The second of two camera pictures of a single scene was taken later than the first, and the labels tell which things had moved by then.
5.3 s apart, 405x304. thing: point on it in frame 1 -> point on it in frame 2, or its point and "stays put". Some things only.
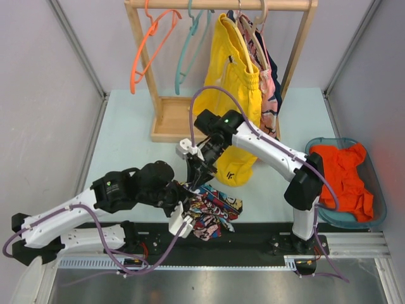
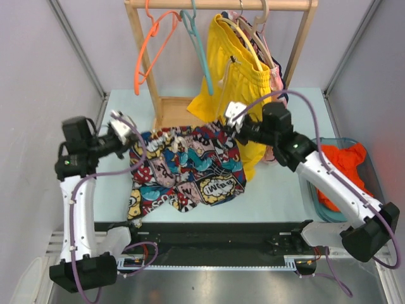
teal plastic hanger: (192, 30) -> (190, 25)
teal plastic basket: (347, 218) stays put
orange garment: (342, 168) stays put
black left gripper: (181, 194) -> (123, 148)
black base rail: (249, 240) stays put
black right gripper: (199, 171) -> (238, 135)
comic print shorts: (210, 209) -> (199, 166)
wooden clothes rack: (172, 118) stays put
